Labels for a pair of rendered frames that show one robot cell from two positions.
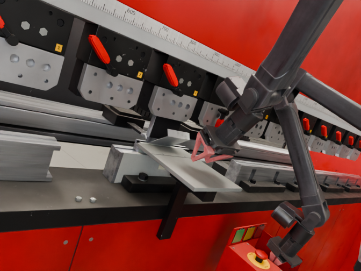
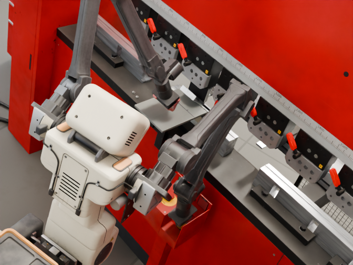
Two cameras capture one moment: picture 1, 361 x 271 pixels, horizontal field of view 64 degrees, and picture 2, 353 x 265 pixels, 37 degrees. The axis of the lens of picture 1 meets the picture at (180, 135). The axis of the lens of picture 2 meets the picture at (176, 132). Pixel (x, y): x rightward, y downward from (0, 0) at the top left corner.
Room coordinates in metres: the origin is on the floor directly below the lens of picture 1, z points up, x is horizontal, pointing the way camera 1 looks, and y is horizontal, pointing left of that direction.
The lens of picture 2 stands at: (0.46, -1.78, 2.38)
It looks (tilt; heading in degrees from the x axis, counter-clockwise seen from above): 40 degrees down; 79
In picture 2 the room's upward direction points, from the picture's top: 18 degrees clockwise
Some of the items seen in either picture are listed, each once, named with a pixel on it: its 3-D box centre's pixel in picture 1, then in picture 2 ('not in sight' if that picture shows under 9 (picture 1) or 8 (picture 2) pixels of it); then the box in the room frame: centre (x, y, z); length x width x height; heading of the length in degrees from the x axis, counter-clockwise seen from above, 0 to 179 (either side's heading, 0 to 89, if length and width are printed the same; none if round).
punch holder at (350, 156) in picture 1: (351, 146); not in sight; (1.94, -1.10, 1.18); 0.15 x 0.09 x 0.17; 133
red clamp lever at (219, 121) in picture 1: (218, 122); (218, 102); (0.93, -0.10, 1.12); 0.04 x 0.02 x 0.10; 43
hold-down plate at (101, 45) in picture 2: not in sight; (101, 48); (0.42, 0.46, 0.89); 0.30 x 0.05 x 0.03; 133
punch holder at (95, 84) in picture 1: (110, 68); (172, 37); (0.71, 0.22, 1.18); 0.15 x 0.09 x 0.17; 133
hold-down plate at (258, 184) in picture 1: (263, 186); (281, 213); (1.24, -0.43, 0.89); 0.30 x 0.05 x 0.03; 133
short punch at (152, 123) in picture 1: (163, 130); (198, 90); (0.87, 0.06, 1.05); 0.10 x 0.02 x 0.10; 133
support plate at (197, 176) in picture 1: (187, 165); (171, 109); (0.76, -0.05, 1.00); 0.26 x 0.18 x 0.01; 43
